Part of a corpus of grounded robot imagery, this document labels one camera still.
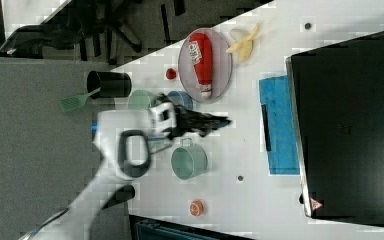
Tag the blue bowl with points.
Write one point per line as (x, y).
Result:
(182, 98)

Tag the peeled yellow banana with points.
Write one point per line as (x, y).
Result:
(243, 43)

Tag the black office chair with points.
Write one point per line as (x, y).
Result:
(77, 21)

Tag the red ketchup bottle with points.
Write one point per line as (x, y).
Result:
(200, 51)

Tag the black cylindrical cup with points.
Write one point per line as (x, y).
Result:
(110, 84)

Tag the small red toy fruit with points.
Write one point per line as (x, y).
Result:
(171, 74)

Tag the dark teal crate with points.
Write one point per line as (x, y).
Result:
(151, 229)

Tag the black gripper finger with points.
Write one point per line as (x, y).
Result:
(208, 117)
(210, 127)

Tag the orange slice toy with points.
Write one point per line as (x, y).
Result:
(196, 208)

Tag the oven door with black handle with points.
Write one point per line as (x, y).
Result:
(278, 126)

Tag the green spatula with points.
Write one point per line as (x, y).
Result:
(75, 102)

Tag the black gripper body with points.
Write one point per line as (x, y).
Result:
(189, 121)

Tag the large green oval bowl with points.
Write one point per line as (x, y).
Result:
(141, 99)

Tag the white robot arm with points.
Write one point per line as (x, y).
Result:
(122, 137)

